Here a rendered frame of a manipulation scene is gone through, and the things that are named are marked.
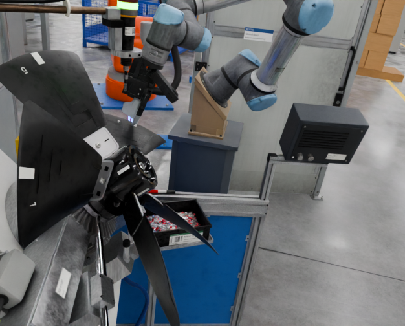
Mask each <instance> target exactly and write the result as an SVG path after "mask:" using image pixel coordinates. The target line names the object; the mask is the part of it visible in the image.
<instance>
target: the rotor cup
mask: <svg viewBox="0 0 405 326"><path fill-rule="evenodd" d="M105 160H113V162H114V166H113V170H112V172H111V176H110V178H109V182H108V184H107V187H106V190H105V193H104V196H103V198H102V199H101V200H97V201H89V202H90V203H91V205H92V206H93V207H94V209H95V210H96V211H98V212H99V213H100V214H102V215H103V216H104V217H107V218H109V219H116V218H118V217H119V216H121V215H122V211H123V209H124V207H125V203H127V201H128V199H129V197H130V195H131V193H132V192H133V193H135V195H136V196H137V198H140V197H141V196H143V195H145V194H146V193H148V192H149V191H151V190H153V189H154V188H155V187H156V186H157V184H158V181H157V175H156V173H155V170H154V168H153V166H152V165H151V162H150V161H149V160H148V158H147V157H146V156H145V154H143V152H142V151H141V150H139V148H137V147H136V146H134V145H132V144H129V145H126V146H124V147H123V148H122V149H120V150H118V151H117V152H116V153H114V154H112V155H111V156H110V157H108V158H106V159H105ZM139 162H141V163H143V165H144V167H145V170H143V169H142V168H141V167H140V165H139ZM128 165H129V167H130V168H129V169H127V170H125V171H124V172H123V173H121V174H118V171H120V170H121V169H123V168H124V167H126V166H128ZM147 188H149V190H147V191H145V192H144V193H143V194H141V195H138V194H139V193H141V192H142V191H144V190H145V189H147Z"/></svg>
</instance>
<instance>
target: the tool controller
mask: <svg viewBox="0 0 405 326"><path fill-rule="evenodd" d="M368 129H369V124H368V122H367V120H366V119H365V118H364V115H363V114H362V113H361V111H360V109H358V108H350V107H336V106H328V105H313V104H305V103H293V105H292V107H291V110H290V113H289V116H288V118H287V121H286V124H285V127H284V129H283V132H282V135H281V138H280V140H279V144H280V147H281V150H282V153H283V156H284V157H285V160H290V161H301V162H321V163H332V164H349V163H350V161H351V159H352V157H353V156H354V154H355V152H356V150H357V149H358V147H359V145H360V143H361V141H362V139H363V137H364V136H365V134H366V132H367V130H368Z"/></svg>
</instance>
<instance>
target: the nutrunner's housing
mask: <svg viewBox="0 0 405 326"><path fill-rule="evenodd" d="M120 19H121V20H123V21H124V27H123V28H122V50H134V39H135V20H136V18H135V17H122V16H120ZM120 64H121V65H123V66H126V67H128V66H130V65H132V58H121V57H120Z"/></svg>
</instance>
